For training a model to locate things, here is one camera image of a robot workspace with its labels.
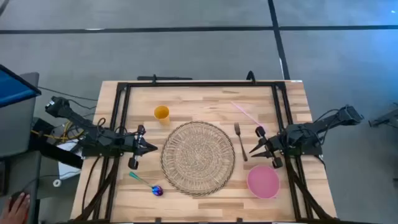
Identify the round woven straw placemat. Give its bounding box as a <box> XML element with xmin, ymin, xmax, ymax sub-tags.
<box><xmin>160</xmin><ymin>121</ymin><xmax>236</xmax><ymax>197</ymax></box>

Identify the pink plastic bowl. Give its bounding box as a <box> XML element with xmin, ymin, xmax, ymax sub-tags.
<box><xmin>246</xmin><ymin>164</ymin><xmax>281</xmax><ymax>200</ymax></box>

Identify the blue screen with black rim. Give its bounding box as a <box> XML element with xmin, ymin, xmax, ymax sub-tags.
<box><xmin>0</xmin><ymin>64</ymin><xmax>42</xmax><ymax>109</ymax></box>

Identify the yellow cable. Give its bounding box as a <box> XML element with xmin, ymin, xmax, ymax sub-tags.
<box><xmin>30</xmin><ymin>121</ymin><xmax>85</xmax><ymax>141</ymax></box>

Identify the long black clamp bar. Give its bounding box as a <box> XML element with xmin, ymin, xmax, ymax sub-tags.
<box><xmin>137</xmin><ymin>73</ymin><xmax>193</xmax><ymax>82</ymax></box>

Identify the yellow plastic cup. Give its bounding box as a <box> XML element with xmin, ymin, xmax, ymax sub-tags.
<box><xmin>153</xmin><ymin>105</ymin><xmax>172</xmax><ymax>126</ymax></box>

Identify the dark metal fork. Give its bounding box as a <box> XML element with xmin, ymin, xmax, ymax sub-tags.
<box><xmin>233</xmin><ymin>122</ymin><xmax>249</xmax><ymax>162</ymax></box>

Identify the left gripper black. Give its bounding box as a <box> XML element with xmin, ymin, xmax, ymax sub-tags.
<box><xmin>127</xmin><ymin>124</ymin><xmax>159</xmax><ymax>170</ymax></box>

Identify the thin black floor cable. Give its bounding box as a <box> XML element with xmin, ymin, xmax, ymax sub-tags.
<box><xmin>38</xmin><ymin>86</ymin><xmax>99</xmax><ymax>110</ymax></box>

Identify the person's hand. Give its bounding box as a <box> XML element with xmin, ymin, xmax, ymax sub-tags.
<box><xmin>0</xmin><ymin>192</ymin><xmax>31</xmax><ymax>224</ymax></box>

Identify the white paper sheet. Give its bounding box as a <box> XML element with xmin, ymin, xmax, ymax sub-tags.
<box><xmin>57</xmin><ymin>139</ymin><xmax>83</xmax><ymax>181</ymax></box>

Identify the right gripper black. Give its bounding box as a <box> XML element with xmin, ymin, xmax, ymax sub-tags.
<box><xmin>249</xmin><ymin>126</ymin><xmax>285</xmax><ymax>169</ymax></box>

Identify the black aluminium table frame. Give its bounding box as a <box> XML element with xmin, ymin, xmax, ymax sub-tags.
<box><xmin>70</xmin><ymin>74</ymin><xmax>338</xmax><ymax>224</ymax></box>

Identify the iridescent spoon with teal handle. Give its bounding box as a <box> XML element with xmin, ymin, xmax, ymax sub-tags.
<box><xmin>129</xmin><ymin>171</ymin><xmax>165</xmax><ymax>197</ymax></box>

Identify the pink drinking straw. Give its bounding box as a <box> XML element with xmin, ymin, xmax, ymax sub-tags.
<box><xmin>230</xmin><ymin>101</ymin><xmax>266</xmax><ymax>128</ymax></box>

